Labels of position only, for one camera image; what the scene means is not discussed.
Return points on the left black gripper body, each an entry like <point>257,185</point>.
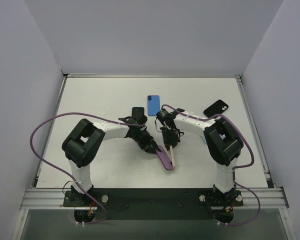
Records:
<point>148,145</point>

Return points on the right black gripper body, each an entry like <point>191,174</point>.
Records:
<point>171,144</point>

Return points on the purple phone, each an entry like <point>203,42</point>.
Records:
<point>164,158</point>

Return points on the black phone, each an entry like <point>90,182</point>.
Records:
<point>138,115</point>

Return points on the light blue cased phone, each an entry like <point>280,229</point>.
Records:
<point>204,140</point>

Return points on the black phone case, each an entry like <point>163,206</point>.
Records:
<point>217,107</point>

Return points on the beige cased phone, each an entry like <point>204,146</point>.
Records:
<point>172,158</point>

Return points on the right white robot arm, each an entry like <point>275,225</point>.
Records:
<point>223,141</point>

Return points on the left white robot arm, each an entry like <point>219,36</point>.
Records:
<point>83,143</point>

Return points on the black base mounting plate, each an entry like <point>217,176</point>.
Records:
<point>154,204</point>

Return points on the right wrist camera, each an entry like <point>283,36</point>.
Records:
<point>163,115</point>

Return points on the aluminium front rail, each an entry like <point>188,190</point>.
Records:
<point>53,198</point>

